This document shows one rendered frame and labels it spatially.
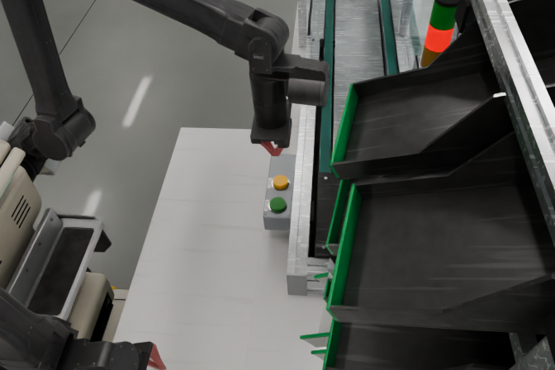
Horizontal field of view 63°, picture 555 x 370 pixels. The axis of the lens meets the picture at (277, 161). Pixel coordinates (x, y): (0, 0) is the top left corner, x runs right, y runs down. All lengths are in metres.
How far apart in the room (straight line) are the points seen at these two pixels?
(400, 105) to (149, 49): 3.02
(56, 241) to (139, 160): 1.59
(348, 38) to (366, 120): 1.20
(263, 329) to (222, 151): 0.57
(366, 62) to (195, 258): 0.87
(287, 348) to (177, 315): 0.27
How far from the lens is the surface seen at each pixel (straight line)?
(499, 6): 0.46
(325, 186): 1.15
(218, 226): 1.23
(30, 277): 1.07
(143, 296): 1.19
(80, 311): 1.30
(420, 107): 0.51
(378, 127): 0.51
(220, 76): 3.07
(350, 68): 1.57
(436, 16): 0.96
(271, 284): 1.13
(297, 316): 1.10
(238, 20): 0.69
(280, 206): 1.11
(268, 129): 0.79
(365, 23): 1.80
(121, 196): 2.53
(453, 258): 0.40
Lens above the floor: 1.88
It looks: 49 degrees down
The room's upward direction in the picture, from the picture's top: 5 degrees counter-clockwise
